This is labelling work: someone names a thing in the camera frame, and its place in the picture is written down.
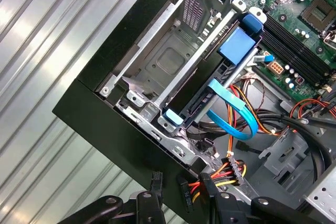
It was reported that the grey metal disk bay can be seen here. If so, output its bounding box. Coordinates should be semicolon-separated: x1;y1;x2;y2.
98;0;266;143

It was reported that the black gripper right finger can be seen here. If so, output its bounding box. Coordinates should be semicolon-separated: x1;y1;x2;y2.
200;172;324;224

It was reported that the green motherboard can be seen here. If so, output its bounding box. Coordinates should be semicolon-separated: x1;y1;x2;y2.
217;0;336;104

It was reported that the hard disk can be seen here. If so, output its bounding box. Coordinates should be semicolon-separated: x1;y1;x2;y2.
161;13;265;126

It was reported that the RAM slot with white clips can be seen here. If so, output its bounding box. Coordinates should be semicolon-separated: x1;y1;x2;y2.
264;20;336;78
261;35;330;91

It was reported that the grey metal drive cage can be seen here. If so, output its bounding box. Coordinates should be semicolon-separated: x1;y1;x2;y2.
301;174;336;224

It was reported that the light blue flat wire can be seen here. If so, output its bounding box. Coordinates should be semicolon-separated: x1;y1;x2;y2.
206;55;274;141

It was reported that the CPU socket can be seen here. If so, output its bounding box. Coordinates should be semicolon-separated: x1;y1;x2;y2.
298;0;336;29

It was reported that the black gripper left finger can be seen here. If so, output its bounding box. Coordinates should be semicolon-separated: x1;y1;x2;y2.
59;170;165;224

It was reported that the black thin wire plug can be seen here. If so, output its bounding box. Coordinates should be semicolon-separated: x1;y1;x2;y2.
235;141;263;154

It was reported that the RAM slot with black clips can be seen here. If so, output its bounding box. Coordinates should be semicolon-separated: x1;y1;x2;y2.
262;28;334;84
265;14;336;71

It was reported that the thick black cable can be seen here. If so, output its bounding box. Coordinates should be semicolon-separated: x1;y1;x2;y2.
188;111;335;193

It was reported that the black open PC case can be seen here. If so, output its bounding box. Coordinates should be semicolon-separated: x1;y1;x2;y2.
51;0;336;224

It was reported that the metal socket cover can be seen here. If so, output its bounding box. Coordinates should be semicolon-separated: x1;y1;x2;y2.
322;26;336;50

